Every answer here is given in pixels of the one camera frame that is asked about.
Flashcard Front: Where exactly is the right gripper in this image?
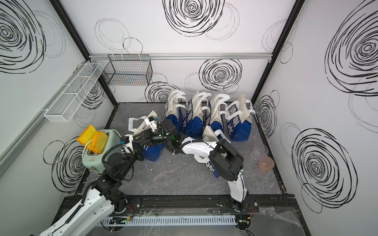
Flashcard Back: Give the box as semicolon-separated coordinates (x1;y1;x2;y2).
133;129;173;148

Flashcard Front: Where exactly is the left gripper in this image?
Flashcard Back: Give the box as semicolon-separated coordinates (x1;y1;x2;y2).
118;143;145;181

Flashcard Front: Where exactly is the blue beige takeout bag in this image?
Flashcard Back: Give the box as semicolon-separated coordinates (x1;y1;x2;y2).
163;89;188;132
226;94;256;141
184;91;211;137
128;111;166;162
194;125;231;178
205;94;230;133

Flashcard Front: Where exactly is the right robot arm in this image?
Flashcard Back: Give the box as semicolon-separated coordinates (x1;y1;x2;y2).
129;117;253;212

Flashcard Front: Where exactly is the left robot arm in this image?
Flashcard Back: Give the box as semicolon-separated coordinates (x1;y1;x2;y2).
40;142;143;236

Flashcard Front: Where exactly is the front yellow toast slice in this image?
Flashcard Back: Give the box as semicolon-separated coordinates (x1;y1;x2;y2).
92;131;108;154

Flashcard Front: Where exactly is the yellow toast slice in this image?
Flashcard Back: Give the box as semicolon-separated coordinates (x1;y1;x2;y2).
92;131;108;154
77;125;97;145

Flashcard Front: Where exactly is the mint green toaster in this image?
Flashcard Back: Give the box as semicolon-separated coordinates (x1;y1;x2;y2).
82;129;121;176

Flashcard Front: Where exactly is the rear yellow toast slice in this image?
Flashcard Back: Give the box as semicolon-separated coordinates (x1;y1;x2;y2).
77;125;97;145

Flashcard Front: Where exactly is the clear plastic cup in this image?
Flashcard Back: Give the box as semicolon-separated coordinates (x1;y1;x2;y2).
251;143;269;161

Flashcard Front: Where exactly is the pink plastic cup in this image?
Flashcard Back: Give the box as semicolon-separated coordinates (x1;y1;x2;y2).
258;155;275;172

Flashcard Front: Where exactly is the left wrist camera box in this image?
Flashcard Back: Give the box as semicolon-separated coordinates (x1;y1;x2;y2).
122;134;133;151

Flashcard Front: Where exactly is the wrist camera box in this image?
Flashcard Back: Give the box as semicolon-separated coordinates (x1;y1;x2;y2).
144;117;157;132
122;134;133;151

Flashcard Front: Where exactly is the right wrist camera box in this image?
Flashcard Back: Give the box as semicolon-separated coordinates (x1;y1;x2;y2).
144;117;157;132

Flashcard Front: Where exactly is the black wire basket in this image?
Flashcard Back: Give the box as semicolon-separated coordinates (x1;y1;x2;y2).
102;54;153;87

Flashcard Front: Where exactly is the white wire mesh shelf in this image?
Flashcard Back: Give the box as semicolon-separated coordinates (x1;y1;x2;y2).
44;62;103;123

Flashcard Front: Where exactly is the slotted grey cable duct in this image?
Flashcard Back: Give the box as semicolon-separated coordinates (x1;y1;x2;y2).
99;215;237;227

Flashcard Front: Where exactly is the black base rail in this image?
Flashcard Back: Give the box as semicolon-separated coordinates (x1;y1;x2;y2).
111;194;298;216

